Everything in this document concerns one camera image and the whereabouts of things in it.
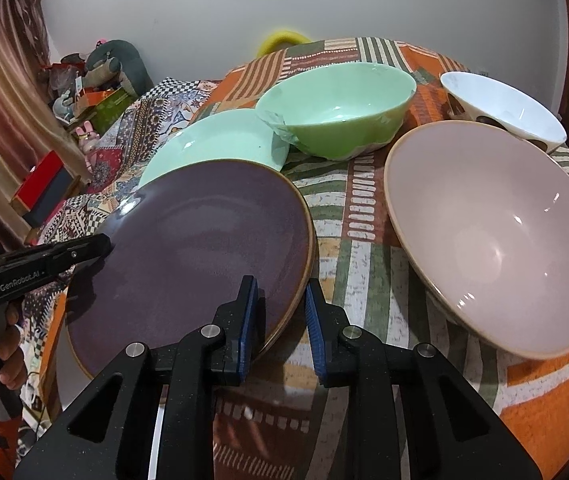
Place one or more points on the large pink bowl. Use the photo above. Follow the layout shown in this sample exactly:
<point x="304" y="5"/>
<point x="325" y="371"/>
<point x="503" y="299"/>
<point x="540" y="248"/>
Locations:
<point x="484" y="218"/>

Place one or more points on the pink bunny toy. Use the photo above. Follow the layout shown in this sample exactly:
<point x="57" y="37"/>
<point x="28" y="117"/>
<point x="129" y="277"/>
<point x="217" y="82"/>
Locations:
<point x="87" y="137"/>

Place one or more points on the red box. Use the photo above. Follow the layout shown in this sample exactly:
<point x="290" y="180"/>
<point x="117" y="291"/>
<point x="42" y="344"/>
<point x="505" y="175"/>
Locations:
<point x="36" y="182"/>

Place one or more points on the patterned bed quilt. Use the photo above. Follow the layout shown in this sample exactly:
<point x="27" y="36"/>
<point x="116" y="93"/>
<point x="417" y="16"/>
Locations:
<point x="116" y="165"/>

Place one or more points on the green box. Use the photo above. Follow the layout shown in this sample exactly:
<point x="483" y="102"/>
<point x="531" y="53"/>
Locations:
<point x="105" y="113"/>

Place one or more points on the mint green bowl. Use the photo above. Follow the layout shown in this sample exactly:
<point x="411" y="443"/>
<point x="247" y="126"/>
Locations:
<point x="339" y="111"/>

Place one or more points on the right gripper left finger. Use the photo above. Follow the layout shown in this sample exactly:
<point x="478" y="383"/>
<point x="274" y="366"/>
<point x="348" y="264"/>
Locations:
<point x="243" y="324"/>

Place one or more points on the striped pink curtain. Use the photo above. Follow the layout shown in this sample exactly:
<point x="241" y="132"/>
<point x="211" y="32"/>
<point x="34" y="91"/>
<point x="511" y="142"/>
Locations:
<point x="28" y="129"/>

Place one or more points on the dark purple ceramic plate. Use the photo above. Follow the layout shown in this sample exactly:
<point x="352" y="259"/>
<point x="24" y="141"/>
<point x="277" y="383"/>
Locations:
<point x="180" y="247"/>

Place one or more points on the mint green plate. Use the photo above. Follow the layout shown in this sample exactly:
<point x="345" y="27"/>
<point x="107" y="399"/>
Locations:
<point x="233" y="134"/>

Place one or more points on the striped patchwork tablecloth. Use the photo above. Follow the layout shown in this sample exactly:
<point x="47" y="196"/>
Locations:
<point x="281" y="424"/>

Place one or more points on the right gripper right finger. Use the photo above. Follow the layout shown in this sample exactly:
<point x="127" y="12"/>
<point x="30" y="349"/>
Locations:
<point x="333" y="361"/>

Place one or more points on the grey plush toy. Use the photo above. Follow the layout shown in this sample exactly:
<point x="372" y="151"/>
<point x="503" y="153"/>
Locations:
<point x="117" y="60"/>

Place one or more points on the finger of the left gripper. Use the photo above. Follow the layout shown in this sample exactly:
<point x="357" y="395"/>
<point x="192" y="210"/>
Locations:
<point x="84" y="249"/>

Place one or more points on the white bowl with dark pattern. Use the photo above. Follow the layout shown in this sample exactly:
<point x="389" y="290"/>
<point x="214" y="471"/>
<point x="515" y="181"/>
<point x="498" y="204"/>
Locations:
<point x="483" y="99"/>

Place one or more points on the person's left hand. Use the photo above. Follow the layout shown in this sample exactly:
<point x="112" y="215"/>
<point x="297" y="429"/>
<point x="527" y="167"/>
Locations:
<point x="13" y="373"/>

